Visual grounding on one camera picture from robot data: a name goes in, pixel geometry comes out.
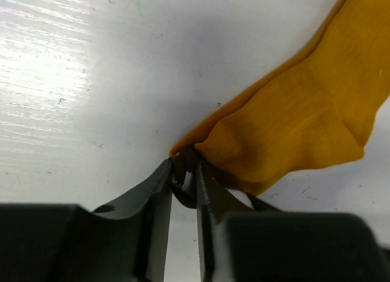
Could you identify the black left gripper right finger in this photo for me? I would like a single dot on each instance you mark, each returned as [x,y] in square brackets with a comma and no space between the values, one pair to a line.
[262,243]

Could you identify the mustard yellow striped-cuff sock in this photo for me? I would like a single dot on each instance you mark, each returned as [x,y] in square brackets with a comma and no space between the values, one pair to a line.
[314,111]

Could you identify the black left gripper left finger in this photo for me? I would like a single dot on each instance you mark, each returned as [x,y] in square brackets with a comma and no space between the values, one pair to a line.
[124,239]

